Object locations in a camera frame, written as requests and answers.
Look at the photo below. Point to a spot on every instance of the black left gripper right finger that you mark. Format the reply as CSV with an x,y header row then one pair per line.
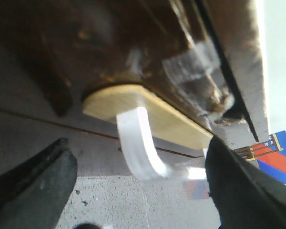
x,y
245,197

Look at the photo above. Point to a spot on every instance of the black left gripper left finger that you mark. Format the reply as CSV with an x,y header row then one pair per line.
x,y
34,193

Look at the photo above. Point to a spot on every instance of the wooden drawer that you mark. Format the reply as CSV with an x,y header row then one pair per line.
x,y
149,53

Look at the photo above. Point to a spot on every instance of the dark wooden drawer cabinet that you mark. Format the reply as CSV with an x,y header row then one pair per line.
x,y
27,68

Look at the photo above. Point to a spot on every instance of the red blue printed box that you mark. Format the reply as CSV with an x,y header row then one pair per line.
x,y
269,156

